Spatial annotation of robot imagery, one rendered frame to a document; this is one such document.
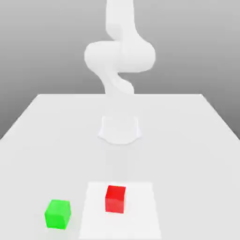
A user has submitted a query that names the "small red cube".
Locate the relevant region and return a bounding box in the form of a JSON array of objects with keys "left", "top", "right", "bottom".
[{"left": 105, "top": 185, "right": 127, "bottom": 214}]

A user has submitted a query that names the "small green cube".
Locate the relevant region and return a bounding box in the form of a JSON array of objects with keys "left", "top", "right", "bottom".
[{"left": 44, "top": 199, "right": 72, "bottom": 230}]

